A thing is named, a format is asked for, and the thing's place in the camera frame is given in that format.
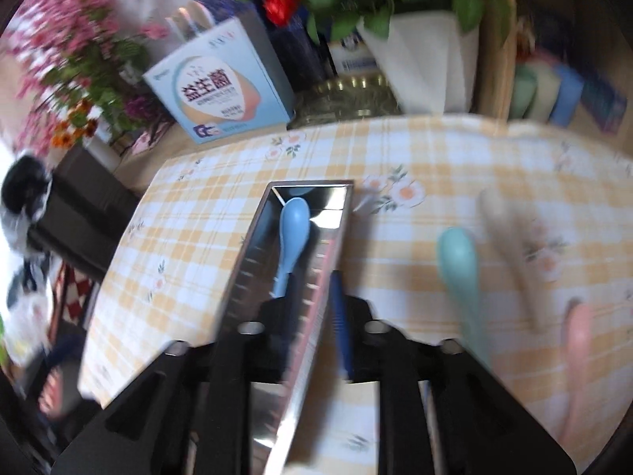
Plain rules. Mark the dark blue white-label box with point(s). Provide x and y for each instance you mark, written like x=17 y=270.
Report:
x=351 y=57

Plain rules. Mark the white faceted flower pot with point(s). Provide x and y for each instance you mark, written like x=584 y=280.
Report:
x=425 y=59

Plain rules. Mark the blue cup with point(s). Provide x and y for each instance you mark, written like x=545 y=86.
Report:
x=566 y=96

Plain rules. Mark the blue spoon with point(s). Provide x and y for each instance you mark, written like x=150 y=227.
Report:
x=294 y=222

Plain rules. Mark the purple patterned box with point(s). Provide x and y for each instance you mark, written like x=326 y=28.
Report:
x=296 y=54

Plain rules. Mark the dark cabinet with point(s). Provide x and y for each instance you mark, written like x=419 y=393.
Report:
x=79 y=212

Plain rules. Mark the silver and blue box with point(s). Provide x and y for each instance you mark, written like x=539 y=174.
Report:
x=217 y=5

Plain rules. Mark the green cup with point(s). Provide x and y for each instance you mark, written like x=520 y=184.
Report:
x=521 y=91

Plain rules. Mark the beige spoon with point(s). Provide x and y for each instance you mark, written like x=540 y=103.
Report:
x=504 y=227

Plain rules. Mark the yellow checked floral tablecloth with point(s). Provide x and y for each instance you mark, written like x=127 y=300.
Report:
x=198 y=217

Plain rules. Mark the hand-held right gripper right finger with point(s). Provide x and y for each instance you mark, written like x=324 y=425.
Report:
x=341 y=316

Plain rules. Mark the wooden shelf unit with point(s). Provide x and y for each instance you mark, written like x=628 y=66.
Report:
x=494 y=59

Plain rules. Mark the light blue printed box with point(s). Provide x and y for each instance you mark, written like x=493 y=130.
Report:
x=217 y=89

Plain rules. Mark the small purple-blue boxes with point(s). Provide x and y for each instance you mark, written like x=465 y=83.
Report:
x=603 y=104

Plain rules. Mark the gold tin tray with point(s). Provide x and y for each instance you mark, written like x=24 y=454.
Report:
x=341 y=101

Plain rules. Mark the pink spoon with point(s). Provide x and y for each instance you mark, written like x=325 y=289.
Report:
x=578 y=336

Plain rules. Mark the teal spoon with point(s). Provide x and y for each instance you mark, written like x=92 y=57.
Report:
x=457 y=257

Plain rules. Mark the pink flower plant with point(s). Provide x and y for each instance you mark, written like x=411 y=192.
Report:
x=64 y=24

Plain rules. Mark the stainless steel utensil tray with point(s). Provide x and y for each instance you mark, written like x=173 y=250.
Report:
x=257 y=257

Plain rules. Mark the beige cup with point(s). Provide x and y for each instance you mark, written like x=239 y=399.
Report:
x=544 y=91

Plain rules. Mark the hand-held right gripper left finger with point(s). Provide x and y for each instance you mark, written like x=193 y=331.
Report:
x=277 y=336

